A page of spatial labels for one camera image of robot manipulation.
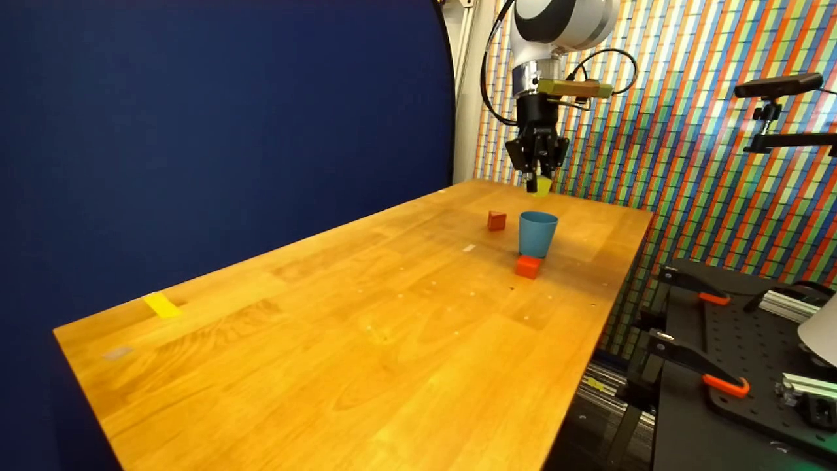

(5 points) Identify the black clamp with orange handle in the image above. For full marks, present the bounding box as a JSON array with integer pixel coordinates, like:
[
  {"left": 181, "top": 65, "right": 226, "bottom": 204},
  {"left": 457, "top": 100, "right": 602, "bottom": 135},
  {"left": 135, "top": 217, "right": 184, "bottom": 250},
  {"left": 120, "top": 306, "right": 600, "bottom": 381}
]
[
  {"left": 647, "top": 328, "right": 752, "bottom": 400},
  {"left": 657, "top": 265, "right": 732, "bottom": 307}
]

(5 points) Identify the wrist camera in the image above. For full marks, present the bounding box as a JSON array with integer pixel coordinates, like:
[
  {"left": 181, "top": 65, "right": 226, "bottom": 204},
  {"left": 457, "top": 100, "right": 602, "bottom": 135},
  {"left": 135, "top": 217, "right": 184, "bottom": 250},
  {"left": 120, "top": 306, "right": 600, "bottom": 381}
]
[{"left": 537, "top": 78, "right": 614, "bottom": 100}]

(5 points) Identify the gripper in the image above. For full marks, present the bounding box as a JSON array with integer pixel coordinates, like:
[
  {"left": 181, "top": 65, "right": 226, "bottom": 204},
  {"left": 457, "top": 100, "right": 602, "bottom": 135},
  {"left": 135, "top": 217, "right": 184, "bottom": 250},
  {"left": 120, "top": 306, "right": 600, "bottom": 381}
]
[{"left": 505, "top": 95, "right": 571, "bottom": 194}]

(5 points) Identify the yellow tape strip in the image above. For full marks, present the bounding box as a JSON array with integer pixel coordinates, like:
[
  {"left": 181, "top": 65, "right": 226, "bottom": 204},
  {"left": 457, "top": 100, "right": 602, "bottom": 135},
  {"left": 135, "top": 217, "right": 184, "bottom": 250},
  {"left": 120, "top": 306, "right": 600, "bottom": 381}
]
[{"left": 143, "top": 292, "right": 182, "bottom": 320}]

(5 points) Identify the blue backdrop screen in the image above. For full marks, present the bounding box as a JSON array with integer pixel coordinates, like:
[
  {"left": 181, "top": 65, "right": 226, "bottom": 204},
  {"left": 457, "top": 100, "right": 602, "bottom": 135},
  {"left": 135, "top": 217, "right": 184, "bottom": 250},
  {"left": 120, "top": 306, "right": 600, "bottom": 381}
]
[{"left": 0, "top": 0, "right": 456, "bottom": 471}]

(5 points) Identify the camera on mount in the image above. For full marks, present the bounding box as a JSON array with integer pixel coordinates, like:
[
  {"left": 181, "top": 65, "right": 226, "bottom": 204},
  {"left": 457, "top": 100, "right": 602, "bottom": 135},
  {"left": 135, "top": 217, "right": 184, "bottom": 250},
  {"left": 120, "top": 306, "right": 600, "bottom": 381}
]
[{"left": 733, "top": 72, "right": 837, "bottom": 158}]

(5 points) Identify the aluminium profile bar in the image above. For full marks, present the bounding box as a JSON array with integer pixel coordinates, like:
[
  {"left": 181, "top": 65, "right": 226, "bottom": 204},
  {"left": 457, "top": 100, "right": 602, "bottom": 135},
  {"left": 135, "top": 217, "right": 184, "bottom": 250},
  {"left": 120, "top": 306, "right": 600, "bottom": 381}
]
[
  {"left": 774, "top": 372, "right": 837, "bottom": 401},
  {"left": 757, "top": 289, "right": 822, "bottom": 325}
]

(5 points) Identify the blue cup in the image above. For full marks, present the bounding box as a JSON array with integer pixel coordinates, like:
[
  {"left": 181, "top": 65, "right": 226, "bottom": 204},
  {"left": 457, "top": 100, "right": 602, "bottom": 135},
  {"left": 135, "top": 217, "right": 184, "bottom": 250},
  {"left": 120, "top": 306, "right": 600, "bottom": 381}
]
[{"left": 519, "top": 210, "right": 560, "bottom": 260}]

